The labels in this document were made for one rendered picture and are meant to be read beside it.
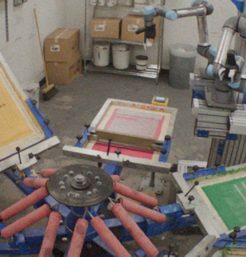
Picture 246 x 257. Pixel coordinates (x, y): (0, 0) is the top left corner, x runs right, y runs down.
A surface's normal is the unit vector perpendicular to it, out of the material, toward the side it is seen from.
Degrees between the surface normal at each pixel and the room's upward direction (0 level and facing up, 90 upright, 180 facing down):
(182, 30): 90
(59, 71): 90
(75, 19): 90
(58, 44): 90
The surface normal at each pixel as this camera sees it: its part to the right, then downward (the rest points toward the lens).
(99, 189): 0.03, -0.85
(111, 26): -0.13, 0.51
